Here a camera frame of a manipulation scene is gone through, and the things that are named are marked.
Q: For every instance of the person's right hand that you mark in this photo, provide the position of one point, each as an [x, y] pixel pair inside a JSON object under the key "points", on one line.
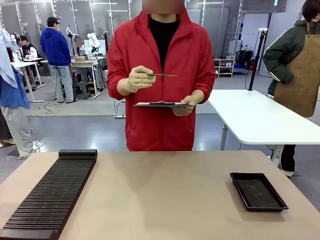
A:
{"points": [[136, 80]]}

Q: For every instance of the person's left hand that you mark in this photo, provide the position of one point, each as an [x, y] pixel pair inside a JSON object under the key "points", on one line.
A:
{"points": [[187, 105]]}

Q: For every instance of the black clipboard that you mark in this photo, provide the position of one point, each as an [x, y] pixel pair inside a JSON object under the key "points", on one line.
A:
{"points": [[163, 105]]}

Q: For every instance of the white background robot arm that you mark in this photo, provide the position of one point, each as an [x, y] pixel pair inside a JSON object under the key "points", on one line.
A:
{"points": [[95, 41]]}

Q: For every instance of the red-sleeved right forearm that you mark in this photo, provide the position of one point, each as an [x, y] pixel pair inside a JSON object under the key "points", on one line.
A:
{"points": [[115, 82]]}

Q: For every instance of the red-sleeved left forearm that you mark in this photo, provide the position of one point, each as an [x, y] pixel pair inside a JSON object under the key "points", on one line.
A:
{"points": [[206, 85]]}

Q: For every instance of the black slotted PCB rack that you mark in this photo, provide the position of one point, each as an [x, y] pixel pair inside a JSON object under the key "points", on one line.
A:
{"points": [[50, 197]]}

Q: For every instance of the person in red jacket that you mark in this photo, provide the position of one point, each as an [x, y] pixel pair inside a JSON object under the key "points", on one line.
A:
{"points": [[162, 50]]}

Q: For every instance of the white desk with cardboard box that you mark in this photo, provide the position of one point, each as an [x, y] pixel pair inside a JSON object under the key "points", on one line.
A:
{"points": [[87, 67]]}

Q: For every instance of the wooden shoe shelf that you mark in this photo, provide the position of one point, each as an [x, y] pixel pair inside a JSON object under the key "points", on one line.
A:
{"points": [[225, 67]]}

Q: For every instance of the black step stool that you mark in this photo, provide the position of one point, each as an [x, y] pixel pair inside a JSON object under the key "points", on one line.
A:
{"points": [[81, 90]]}

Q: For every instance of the large white table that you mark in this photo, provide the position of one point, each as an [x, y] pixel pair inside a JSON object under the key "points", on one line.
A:
{"points": [[250, 117]]}

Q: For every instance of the black equipment cases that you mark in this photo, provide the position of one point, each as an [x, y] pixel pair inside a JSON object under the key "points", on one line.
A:
{"points": [[245, 58]]}

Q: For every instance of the black tripod pole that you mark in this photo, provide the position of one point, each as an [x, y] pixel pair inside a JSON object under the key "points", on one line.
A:
{"points": [[256, 57]]}

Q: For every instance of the man in blue hoodie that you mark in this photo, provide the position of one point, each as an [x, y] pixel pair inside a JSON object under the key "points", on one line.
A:
{"points": [[56, 47]]}

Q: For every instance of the small white desk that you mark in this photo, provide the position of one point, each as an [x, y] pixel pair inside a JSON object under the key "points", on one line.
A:
{"points": [[27, 67]]}

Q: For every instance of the seated person in varsity jacket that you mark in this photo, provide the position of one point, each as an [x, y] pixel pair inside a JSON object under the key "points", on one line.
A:
{"points": [[28, 48]]}

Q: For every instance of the black plastic tray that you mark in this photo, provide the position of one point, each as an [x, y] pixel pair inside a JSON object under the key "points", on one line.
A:
{"points": [[258, 192]]}

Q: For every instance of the person in brown apron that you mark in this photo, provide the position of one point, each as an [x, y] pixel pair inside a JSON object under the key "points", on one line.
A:
{"points": [[297, 62]]}

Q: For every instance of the person in light blue shirt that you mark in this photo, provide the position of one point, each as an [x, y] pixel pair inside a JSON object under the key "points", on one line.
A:
{"points": [[13, 100]]}

